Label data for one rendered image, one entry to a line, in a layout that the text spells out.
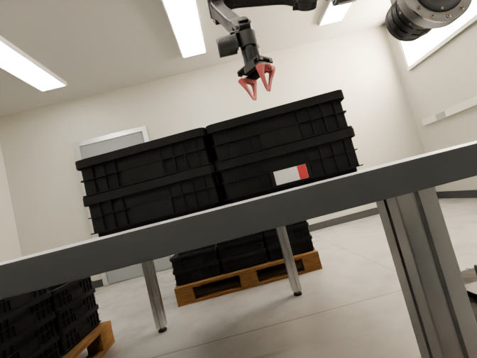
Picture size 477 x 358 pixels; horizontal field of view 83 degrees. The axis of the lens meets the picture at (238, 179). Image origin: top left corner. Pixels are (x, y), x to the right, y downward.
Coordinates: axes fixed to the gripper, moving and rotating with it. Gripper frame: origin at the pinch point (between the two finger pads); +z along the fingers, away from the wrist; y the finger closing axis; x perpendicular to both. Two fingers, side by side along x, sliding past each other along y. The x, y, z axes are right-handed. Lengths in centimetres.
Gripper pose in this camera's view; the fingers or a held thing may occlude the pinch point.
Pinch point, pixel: (260, 93)
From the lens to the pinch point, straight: 87.4
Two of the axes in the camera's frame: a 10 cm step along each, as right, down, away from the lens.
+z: 2.2, 9.7, -0.9
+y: 6.1, -2.1, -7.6
